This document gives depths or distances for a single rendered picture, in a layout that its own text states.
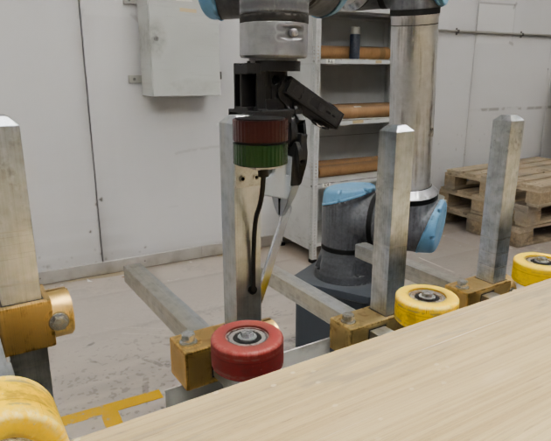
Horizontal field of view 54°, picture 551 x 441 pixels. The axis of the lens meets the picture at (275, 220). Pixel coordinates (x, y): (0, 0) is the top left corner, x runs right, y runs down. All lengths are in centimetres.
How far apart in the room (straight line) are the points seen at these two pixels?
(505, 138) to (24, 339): 75
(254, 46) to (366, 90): 334
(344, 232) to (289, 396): 103
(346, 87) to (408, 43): 258
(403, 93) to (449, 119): 327
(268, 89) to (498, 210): 46
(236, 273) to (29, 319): 23
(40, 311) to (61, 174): 268
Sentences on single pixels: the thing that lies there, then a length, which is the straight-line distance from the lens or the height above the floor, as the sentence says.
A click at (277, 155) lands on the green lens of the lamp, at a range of 57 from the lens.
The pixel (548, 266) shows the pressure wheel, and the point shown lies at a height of 91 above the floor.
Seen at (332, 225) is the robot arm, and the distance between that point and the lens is 152.
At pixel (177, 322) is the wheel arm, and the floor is 86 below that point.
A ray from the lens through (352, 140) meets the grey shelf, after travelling 398.
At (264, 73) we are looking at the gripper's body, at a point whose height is 118.
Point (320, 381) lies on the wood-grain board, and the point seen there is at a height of 90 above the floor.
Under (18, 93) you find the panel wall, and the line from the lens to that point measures 318.
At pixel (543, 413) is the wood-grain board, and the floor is 90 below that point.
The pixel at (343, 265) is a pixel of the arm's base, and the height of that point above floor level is 66.
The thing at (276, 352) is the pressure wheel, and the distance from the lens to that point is 58.
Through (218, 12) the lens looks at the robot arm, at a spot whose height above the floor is 127.
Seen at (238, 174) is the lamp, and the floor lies 107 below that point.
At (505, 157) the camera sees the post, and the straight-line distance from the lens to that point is 96.
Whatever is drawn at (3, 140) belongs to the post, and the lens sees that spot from 54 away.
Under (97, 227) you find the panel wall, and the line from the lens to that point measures 334.
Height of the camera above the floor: 119
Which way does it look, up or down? 16 degrees down
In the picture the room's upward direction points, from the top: straight up
